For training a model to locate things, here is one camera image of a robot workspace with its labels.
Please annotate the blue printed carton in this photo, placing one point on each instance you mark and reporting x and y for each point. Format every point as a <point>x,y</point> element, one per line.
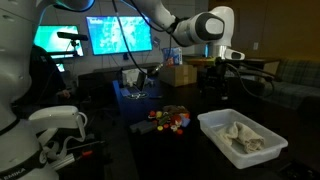
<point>173,56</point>

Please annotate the red disc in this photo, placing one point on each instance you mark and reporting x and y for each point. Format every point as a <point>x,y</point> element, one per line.
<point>152,113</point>

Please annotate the low wooden shelf cabinet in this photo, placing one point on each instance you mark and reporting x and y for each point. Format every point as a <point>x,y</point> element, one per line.
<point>256,68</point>

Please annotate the cardboard box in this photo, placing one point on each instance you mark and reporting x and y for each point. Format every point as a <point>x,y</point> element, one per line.
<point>176,76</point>

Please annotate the brown plush toy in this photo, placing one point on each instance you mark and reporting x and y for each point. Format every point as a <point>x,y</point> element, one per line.
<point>175,110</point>

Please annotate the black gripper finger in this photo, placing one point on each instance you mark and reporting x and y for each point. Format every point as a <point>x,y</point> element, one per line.
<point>225,91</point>
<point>215,91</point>

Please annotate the clear plastic bin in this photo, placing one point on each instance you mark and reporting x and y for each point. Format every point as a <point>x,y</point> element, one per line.
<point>240,160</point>

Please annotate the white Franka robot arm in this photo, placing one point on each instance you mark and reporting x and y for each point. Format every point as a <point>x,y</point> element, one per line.
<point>16,66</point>

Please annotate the white paper bag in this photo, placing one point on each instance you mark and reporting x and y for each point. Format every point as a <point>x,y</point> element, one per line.
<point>130,76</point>

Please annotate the yellow disc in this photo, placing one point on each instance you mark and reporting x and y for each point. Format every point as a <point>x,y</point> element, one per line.
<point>160,128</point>

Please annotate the large wall monitor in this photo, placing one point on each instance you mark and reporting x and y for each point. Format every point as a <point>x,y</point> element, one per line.
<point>140,33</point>

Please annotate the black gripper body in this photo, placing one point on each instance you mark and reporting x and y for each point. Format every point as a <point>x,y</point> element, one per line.
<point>219,73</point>

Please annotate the black rectangular block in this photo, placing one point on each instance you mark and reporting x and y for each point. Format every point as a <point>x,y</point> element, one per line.
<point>138,129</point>
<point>150,123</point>

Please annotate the blue sponge cloth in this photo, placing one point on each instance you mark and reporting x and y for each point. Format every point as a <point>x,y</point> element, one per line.
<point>186,122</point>

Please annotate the white terry towel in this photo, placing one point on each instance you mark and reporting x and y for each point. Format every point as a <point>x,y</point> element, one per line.
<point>243,136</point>

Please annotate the white wall outlet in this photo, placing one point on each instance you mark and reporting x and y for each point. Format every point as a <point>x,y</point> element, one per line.
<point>255,46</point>

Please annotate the black stereo camera bar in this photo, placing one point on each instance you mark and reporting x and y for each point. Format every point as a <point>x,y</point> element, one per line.
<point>71,36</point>

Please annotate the green plaid sofa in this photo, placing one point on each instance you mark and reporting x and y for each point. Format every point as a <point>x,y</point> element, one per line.
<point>293,86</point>

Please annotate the small lit screen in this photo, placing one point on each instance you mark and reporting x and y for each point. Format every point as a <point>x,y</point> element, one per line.
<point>61,67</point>

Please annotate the yellow spool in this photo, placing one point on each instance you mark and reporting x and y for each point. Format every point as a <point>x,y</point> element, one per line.
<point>159,115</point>

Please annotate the person in dark clothes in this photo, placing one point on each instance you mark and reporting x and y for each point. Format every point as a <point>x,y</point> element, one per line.
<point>46,76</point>

